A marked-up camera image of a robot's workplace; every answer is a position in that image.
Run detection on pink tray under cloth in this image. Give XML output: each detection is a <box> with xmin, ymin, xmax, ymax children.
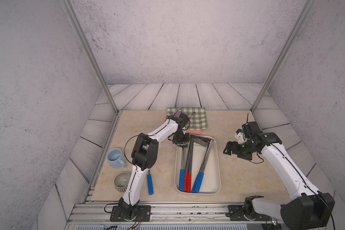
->
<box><xmin>161</xmin><ymin>115</ymin><xmax>203</xmax><ymax>135</ymax></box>

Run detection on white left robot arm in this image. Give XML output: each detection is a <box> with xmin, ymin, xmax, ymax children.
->
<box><xmin>118</xmin><ymin>112</ymin><xmax>189</xmax><ymax>219</ymax></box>

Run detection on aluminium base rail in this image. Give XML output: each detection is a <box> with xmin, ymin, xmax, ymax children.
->
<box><xmin>65</xmin><ymin>202</ymin><xmax>287</xmax><ymax>230</ymax></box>

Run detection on grey ribbed ceramic cup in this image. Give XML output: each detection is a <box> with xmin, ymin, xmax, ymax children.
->
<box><xmin>114</xmin><ymin>172</ymin><xmax>130</xmax><ymax>193</ymax></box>

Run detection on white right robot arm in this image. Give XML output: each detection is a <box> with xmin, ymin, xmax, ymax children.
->
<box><xmin>223</xmin><ymin>132</ymin><xmax>335</xmax><ymax>230</ymax></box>

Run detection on cream storage box tray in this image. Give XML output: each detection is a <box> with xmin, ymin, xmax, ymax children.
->
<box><xmin>174</xmin><ymin>136</ymin><xmax>221</xmax><ymax>195</ymax></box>

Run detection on aluminium corner post right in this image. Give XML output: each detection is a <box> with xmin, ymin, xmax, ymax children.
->
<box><xmin>251</xmin><ymin>0</ymin><xmax>316</xmax><ymax>113</ymax></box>

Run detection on green checkered cloth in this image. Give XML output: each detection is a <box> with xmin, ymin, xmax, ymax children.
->
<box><xmin>167</xmin><ymin>107</ymin><xmax>208</xmax><ymax>130</ymax></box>

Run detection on aluminium corner post left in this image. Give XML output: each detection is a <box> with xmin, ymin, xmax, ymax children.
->
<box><xmin>60</xmin><ymin>0</ymin><xmax>119</xmax><ymax>114</ymax></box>

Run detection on grey hoe red handle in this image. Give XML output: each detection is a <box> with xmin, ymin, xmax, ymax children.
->
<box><xmin>184</xmin><ymin>135</ymin><xmax>210</xmax><ymax>193</ymax></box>
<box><xmin>184</xmin><ymin>138</ymin><xmax>194</xmax><ymax>193</ymax></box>

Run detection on aluminium corner post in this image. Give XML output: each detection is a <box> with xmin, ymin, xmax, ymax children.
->
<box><xmin>60</xmin><ymin>0</ymin><xmax>119</xmax><ymax>114</ymax></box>
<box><xmin>251</xmin><ymin>0</ymin><xmax>316</xmax><ymax>113</ymax></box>

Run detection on blue round cup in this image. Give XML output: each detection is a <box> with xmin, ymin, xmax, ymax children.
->
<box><xmin>106</xmin><ymin>148</ymin><xmax>127</xmax><ymax>168</ymax></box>

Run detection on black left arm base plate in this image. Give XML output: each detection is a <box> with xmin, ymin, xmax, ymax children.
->
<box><xmin>110</xmin><ymin>206</ymin><xmax>151</xmax><ymax>222</ymax></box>

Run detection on small purple bowl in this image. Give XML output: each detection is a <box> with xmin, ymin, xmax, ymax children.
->
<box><xmin>173</xmin><ymin>111</ymin><xmax>181</xmax><ymax>117</ymax></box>

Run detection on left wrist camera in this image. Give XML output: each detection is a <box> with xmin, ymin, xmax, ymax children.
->
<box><xmin>178</xmin><ymin>112</ymin><xmax>190</xmax><ymax>130</ymax></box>

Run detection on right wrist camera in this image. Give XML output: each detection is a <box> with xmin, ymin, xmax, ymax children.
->
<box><xmin>235</xmin><ymin>121</ymin><xmax>262</xmax><ymax>144</ymax></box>

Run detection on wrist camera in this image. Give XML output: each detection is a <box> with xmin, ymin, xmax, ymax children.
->
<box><xmin>178</xmin><ymin>112</ymin><xmax>190</xmax><ymax>130</ymax></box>
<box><xmin>235</xmin><ymin>121</ymin><xmax>262</xmax><ymax>144</ymax></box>

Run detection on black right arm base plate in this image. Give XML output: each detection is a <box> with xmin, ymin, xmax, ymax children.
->
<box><xmin>225</xmin><ymin>205</ymin><xmax>271</xmax><ymax>221</ymax></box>

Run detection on steel hoe blue handle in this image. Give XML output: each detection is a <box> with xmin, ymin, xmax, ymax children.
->
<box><xmin>194</xmin><ymin>137</ymin><xmax>215</xmax><ymax>194</ymax></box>
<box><xmin>179</xmin><ymin>146</ymin><xmax>186</xmax><ymax>192</ymax></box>
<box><xmin>147</xmin><ymin>171</ymin><xmax>154</xmax><ymax>195</ymax></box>
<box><xmin>191</xmin><ymin>137</ymin><xmax>214</xmax><ymax>194</ymax></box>

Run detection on metal tongs on cloth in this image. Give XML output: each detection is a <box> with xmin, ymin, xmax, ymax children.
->
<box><xmin>189</xmin><ymin>111</ymin><xmax>196</xmax><ymax>122</ymax></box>

